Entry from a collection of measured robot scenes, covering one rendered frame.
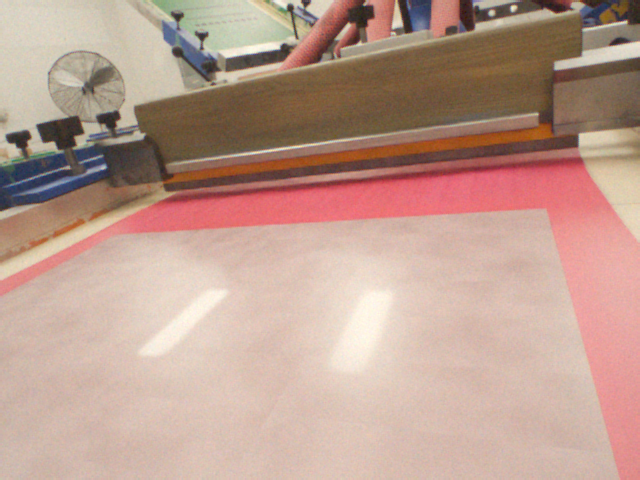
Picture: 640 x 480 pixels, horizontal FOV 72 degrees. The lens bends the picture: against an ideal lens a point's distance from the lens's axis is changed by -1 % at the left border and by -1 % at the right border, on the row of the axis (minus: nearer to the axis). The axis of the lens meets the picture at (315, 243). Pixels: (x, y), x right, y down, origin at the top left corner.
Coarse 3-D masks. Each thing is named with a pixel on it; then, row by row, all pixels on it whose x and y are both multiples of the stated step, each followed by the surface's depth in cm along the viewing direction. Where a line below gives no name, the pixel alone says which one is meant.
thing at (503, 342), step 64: (384, 192) 36; (448, 192) 32; (512, 192) 30; (576, 192) 28; (256, 256) 28; (320, 256) 26; (384, 256) 24; (448, 256) 23; (512, 256) 21; (576, 256) 20; (192, 320) 22; (256, 320) 20; (320, 320) 19; (384, 320) 18; (448, 320) 17; (512, 320) 17; (576, 320) 16; (128, 384) 18; (192, 384) 17; (256, 384) 16; (320, 384) 15; (384, 384) 15; (448, 384) 14; (512, 384) 14; (576, 384) 13; (64, 448) 15; (128, 448) 14; (192, 448) 14; (256, 448) 13; (320, 448) 13; (384, 448) 12; (448, 448) 12; (512, 448) 12; (576, 448) 11
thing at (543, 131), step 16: (544, 128) 35; (400, 144) 39; (416, 144) 39; (432, 144) 38; (448, 144) 38; (464, 144) 38; (480, 144) 37; (288, 160) 44; (304, 160) 43; (320, 160) 42; (336, 160) 42; (352, 160) 41; (176, 176) 49; (192, 176) 48; (208, 176) 47
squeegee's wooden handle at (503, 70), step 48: (432, 48) 35; (480, 48) 33; (528, 48) 32; (576, 48) 31; (192, 96) 43; (240, 96) 42; (288, 96) 40; (336, 96) 39; (384, 96) 37; (432, 96) 36; (480, 96) 35; (528, 96) 34; (192, 144) 45; (240, 144) 44; (288, 144) 42
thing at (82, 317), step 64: (192, 192) 50; (256, 192) 44; (320, 192) 39; (64, 256) 36; (128, 256) 33; (192, 256) 30; (0, 320) 26; (64, 320) 24; (128, 320) 23; (0, 384) 19; (64, 384) 18; (0, 448) 15
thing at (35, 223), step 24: (72, 192) 45; (96, 192) 48; (120, 192) 51; (144, 192) 54; (0, 216) 40; (24, 216) 40; (48, 216) 43; (72, 216) 45; (96, 216) 48; (0, 240) 38; (24, 240) 40; (48, 240) 42
